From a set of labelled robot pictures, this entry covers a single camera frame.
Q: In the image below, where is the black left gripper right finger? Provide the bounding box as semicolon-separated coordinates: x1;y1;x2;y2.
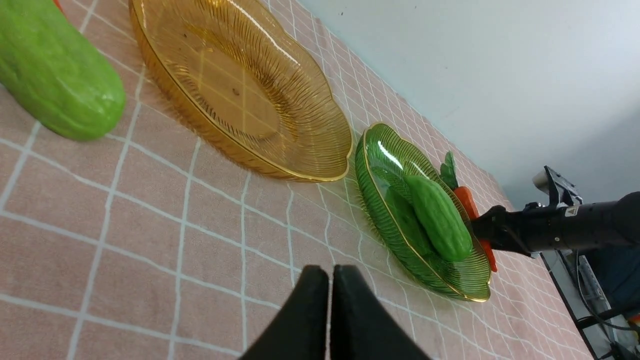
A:
330;265;429;360

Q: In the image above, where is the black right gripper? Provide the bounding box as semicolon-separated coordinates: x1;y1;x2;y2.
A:
471;205;531;257

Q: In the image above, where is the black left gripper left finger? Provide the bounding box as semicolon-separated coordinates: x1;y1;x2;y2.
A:
240;265;329;360

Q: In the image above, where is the green toy cucumber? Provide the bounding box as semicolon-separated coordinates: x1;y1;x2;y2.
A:
403;175;473;262
0;0;126;142

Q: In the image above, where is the toy carrot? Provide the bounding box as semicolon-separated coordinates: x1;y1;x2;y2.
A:
439;151;498;272

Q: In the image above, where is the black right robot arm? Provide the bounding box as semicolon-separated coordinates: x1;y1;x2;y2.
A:
470;192;639;331

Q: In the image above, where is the green ribbed plastic plate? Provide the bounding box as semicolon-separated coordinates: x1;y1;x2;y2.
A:
354;121;492;303

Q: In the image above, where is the pink checkered tablecloth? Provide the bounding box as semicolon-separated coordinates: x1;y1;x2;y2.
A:
0;0;592;360

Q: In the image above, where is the amber ribbed plastic plate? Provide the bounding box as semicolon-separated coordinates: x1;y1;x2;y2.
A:
128;0;354;183

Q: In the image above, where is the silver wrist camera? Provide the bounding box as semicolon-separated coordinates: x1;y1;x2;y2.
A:
532;165;584;207

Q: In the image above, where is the metal frame stand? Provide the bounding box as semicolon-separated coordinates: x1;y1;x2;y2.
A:
541;250;639;360

